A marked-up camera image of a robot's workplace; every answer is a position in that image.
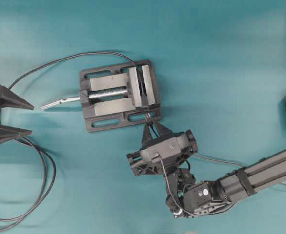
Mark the black USB cable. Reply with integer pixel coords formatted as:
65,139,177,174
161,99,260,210
0,50,163,226

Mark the grey metal bench vise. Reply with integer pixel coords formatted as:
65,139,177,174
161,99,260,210
42,60,161,133

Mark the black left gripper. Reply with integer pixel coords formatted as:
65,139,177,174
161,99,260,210
127,120,197,176

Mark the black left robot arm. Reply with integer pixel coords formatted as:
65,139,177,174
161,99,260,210
78,81,286,218

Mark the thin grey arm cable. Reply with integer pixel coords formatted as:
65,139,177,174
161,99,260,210
190,153,286,188

